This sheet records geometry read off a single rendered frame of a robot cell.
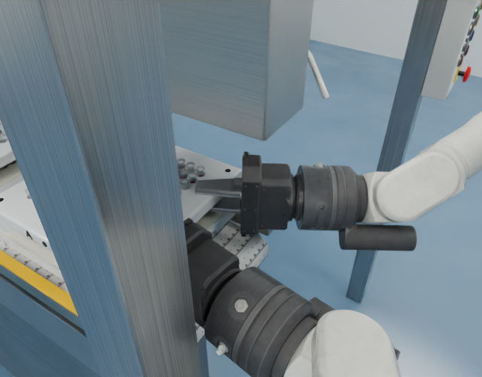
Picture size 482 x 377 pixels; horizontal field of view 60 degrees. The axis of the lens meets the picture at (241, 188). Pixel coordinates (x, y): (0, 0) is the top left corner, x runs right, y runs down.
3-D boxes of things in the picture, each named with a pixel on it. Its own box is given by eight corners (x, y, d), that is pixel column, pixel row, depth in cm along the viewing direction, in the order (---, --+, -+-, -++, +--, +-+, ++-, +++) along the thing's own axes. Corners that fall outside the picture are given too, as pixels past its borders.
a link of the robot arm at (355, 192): (336, 160, 52) (425, 162, 52) (319, 172, 63) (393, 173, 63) (336, 250, 51) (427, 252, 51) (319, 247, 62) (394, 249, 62)
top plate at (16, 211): (-14, 214, 55) (-20, 202, 53) (122, 135, 71) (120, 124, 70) (120, 295, 44) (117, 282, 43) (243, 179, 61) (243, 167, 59)
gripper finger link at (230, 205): (195, 208, 55) (241, 209, 55) (197, 193, 58) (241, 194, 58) (195, 217, 56) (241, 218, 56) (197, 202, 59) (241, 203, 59)
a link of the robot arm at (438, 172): (368, 186, 51) (459, 132, 52) (348, 193, 60) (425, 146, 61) (397, 232, 50) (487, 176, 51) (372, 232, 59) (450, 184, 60)
